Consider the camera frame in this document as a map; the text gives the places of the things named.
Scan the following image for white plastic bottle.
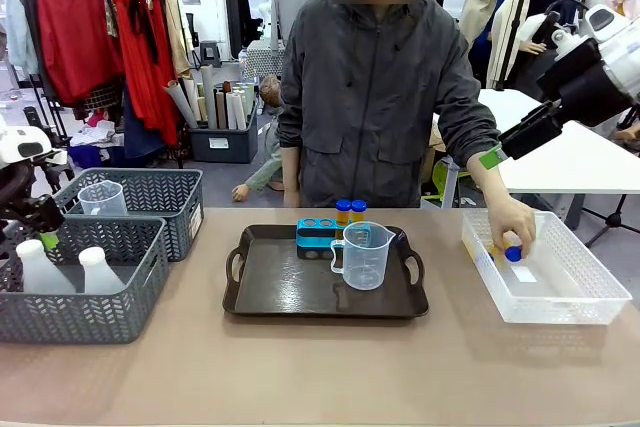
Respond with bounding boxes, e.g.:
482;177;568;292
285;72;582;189
78;246;127;295
14;239;77;295

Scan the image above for small grey stool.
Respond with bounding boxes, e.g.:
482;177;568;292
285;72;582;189
198;40;223;68

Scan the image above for light grey garment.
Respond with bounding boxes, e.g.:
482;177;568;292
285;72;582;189
3;0;42;76

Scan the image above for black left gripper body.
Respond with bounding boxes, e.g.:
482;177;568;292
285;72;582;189
0;194;67;234

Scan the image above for clear plastic measuring beaker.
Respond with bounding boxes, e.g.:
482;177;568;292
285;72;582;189
330;220;397;292
78;180;129;218

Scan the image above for grey paper roll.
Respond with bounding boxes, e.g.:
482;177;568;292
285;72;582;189
164;79;199;130

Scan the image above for child mannequin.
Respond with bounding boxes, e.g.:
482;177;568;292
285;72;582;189
231;75;287;202

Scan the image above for red jacket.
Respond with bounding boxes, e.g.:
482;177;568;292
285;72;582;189
37;0;124;106

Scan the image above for tall white paper roll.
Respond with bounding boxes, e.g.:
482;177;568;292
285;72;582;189
200;65;220;131

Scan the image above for green chair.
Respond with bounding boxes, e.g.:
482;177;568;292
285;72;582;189
431;158;474;199

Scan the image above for dark grey storage bin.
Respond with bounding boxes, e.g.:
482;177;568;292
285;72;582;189
188;106;260;164

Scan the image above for beige garment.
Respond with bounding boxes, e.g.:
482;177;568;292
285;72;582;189
158;0;194;79

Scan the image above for person's left hand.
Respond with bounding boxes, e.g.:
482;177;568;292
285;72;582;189
487;195;538;259

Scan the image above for mannequin in beige coat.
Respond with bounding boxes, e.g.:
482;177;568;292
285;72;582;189
459;0;522;91

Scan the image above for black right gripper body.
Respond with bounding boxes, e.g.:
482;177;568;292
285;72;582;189
537;39;635;129

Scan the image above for blue tube rack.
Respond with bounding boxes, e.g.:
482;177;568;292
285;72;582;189
295;218;374;261

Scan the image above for person's right forearm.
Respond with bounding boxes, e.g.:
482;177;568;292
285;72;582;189
281;145;302;209

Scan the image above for black tripod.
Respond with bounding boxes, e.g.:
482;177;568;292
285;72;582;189
494;0;640;249

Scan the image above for brown paper roll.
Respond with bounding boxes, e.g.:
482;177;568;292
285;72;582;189
214;88;229;131

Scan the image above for dark brown serving tray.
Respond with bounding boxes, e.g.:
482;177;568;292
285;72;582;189
222;224;430;319

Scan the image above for grey plastic basket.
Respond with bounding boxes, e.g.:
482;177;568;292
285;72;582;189
52;168;205;263
0;215;169;346

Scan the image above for person in grey jacket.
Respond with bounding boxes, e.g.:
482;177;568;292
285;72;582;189
276;0;501;209

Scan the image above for person's left forearm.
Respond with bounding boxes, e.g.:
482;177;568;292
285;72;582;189
466;150;517;208

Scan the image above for white table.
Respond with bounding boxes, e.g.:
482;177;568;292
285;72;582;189
432;88;640;196

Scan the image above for short white paper roll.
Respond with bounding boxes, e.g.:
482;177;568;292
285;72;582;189
225;91;239;131

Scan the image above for white plastic mesh basket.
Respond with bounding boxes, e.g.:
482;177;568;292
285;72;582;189
460;210;634;326

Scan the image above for red dress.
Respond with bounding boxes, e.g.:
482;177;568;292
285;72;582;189
110;0;182;146

